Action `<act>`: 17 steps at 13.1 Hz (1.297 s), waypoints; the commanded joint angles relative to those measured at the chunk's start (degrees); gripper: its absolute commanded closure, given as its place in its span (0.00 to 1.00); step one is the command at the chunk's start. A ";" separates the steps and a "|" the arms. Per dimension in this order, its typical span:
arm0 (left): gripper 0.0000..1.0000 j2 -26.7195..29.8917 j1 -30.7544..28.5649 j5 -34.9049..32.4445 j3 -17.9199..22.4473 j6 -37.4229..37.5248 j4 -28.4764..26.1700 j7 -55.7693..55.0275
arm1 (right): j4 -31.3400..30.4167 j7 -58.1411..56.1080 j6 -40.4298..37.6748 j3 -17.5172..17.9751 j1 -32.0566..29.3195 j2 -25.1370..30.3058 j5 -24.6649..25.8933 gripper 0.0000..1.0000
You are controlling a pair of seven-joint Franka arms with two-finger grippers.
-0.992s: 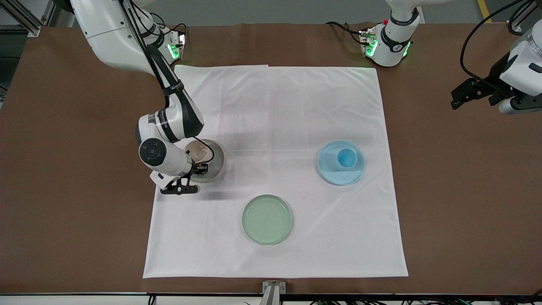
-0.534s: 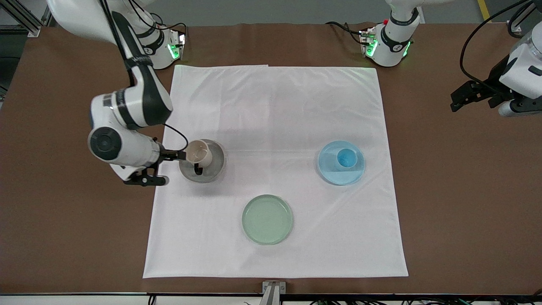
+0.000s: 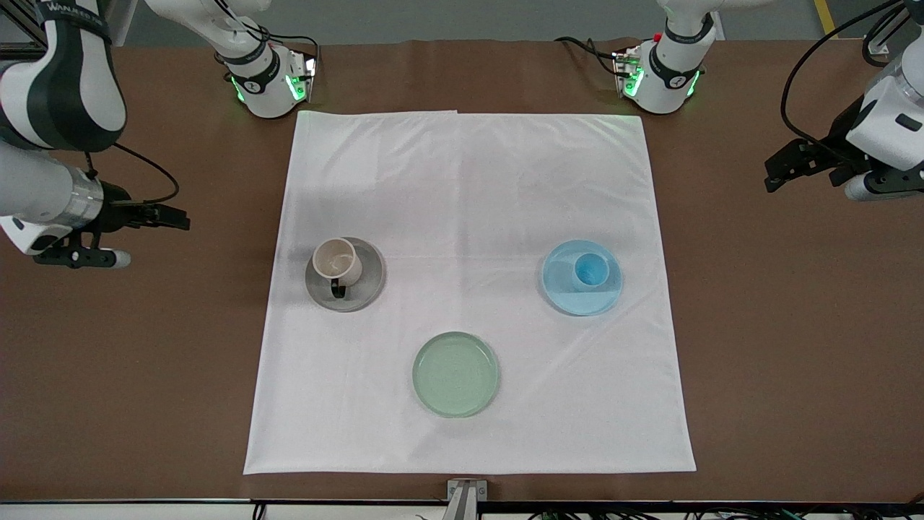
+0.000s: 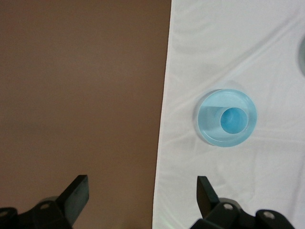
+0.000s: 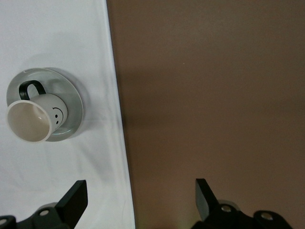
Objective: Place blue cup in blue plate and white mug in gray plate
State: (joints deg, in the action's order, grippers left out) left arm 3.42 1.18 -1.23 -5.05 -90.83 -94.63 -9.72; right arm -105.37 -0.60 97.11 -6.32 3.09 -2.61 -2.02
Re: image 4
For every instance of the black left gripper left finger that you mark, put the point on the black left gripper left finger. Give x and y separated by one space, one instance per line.
71 202

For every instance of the blue plate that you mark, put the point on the blue plate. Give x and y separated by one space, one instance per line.
209 128

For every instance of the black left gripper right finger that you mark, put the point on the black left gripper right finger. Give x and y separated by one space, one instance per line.
209 205

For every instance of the white cloth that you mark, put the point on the white cloth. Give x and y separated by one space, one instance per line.
226 47

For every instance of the green plate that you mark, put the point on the green plate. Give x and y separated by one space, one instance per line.
302 57

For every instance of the blue cup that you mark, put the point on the blue cup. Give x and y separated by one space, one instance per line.
233 121

